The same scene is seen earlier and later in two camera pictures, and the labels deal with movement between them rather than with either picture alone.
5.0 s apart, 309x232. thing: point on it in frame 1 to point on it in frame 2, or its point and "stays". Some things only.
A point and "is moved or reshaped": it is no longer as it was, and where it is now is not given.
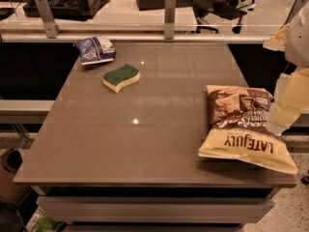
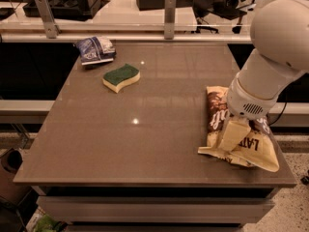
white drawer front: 159,209 stays
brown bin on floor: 10,163 stays
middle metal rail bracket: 170,13 stays
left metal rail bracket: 52,29 stays
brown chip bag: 238,129 is moved or reshaped
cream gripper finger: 291,99 to 244,105
